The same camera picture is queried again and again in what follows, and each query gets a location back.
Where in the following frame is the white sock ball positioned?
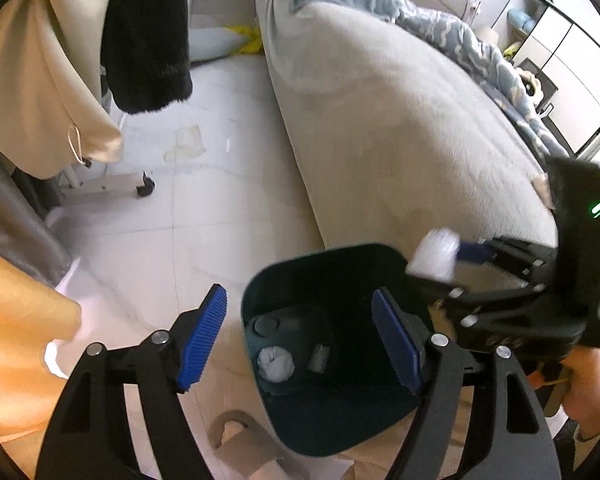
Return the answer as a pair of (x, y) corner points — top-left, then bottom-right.
(406, 228), (460, 283)
(257, 346), (294, 384)

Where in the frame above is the dark green trash bin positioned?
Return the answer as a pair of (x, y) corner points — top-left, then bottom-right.
(240, 243), (432, 457)

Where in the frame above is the person's right hand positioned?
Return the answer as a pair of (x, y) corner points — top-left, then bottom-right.
(562, 347), (600, 440)

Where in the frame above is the orange cloth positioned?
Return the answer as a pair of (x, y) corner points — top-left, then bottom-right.
(0, 256), (81, 478)

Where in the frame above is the beige slipper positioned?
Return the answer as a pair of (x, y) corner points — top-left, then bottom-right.
(208, 410), (310, 479)

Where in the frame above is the white pet bed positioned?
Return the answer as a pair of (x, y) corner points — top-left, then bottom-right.
(516, 67), (544, 102)

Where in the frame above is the white rolling rack base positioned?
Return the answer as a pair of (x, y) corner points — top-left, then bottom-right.
(59, 166), (156, 198)

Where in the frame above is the blue cloud-pattern blanket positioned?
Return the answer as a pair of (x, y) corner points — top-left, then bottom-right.
(344, 0), (569, 158)

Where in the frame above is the beige hanging garment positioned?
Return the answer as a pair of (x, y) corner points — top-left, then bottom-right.
(0, 0), (123, 179)

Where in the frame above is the black hanging garment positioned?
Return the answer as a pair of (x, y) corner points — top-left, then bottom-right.
(100, 0), (193, 114)

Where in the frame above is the white wardrobe with black frame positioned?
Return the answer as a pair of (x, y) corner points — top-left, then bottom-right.
(492, 0), (600, 157)

